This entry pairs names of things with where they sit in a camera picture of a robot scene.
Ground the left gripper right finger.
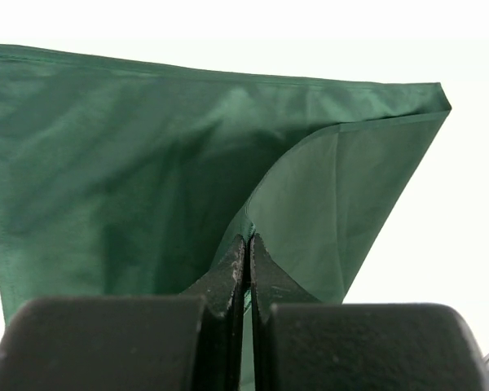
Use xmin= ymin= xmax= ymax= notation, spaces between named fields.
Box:
xmin=249 ymin=235 xmax=489 ymax=391

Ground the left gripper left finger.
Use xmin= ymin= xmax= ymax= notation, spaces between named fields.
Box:
xmin=0 ymin=235 xmax=246 ymax=390

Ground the dark green cloth napkin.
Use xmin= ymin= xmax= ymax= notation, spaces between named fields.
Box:
xmin=0 ymin=45 xmax=451 ymax=319

